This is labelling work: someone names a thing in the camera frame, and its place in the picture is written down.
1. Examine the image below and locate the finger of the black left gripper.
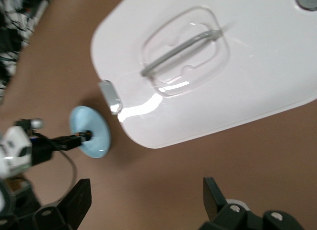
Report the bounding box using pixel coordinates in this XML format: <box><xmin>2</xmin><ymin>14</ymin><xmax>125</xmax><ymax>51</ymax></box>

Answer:
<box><xmin>52</xmin><ymin>140</ymin><xmax>84</xmax><ymax>152</ymax></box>
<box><xmin>52</xmin><ymin>133</ymin><xmax>86</xmax><ymax>143</ymax></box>

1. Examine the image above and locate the left arm loose cable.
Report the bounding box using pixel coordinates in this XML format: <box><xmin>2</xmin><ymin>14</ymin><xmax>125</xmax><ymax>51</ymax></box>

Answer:
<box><xmin>58</xmin><ymin>150</ymin><xmax>78</xmax><ymax>203</ymax></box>

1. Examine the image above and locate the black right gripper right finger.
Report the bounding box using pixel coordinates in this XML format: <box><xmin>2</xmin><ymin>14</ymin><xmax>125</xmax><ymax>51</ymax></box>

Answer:
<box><xmin>202</xmin><ymin>176</ymin><xmax>307</xmax><ymax>230</ymax></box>

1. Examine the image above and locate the brown table cover mat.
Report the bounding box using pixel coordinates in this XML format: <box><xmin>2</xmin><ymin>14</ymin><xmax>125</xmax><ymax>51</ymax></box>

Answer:
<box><xmin>0</xmin><ymin>0</ymin><xmax>317</xmax><ymax>230</ymax></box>

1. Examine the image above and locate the white lidded rectangular container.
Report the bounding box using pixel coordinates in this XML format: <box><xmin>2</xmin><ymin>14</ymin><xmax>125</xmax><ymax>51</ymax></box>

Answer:
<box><xmin>91</xmin><ymin>0</ymin><xmax>317</xmax><ymax>149</ymax></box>

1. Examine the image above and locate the light blue round plate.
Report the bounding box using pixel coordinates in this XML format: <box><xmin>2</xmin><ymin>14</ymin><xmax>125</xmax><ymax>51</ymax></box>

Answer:
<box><xmin>69</xmin><ymin>105</ymin><xmax>112</xmax><ymax>159</ymax></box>

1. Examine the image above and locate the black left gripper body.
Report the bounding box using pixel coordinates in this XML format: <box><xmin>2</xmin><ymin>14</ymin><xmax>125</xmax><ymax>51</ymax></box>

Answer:
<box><xmin>29</xmin><ymin>134</ymin><xmax>55</xmax><ymax>168</ymax></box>

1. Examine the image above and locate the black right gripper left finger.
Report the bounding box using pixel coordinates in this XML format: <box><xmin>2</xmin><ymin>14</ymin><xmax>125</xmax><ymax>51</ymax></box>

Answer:
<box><xmin>32</xmin><ymin>178</ymin><xmax>93</xmax><ymax>230</ymax></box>

